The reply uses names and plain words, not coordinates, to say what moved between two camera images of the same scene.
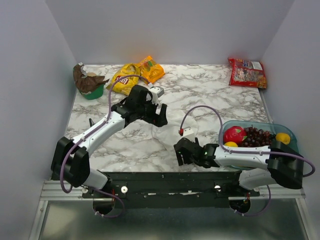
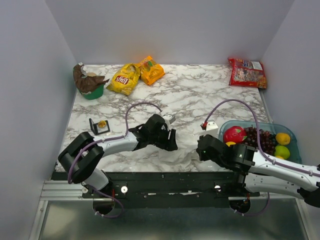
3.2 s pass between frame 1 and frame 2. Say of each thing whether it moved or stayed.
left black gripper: moved
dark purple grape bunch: stayed
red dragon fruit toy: stayed
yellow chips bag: stayed
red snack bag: stayed
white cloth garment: moved
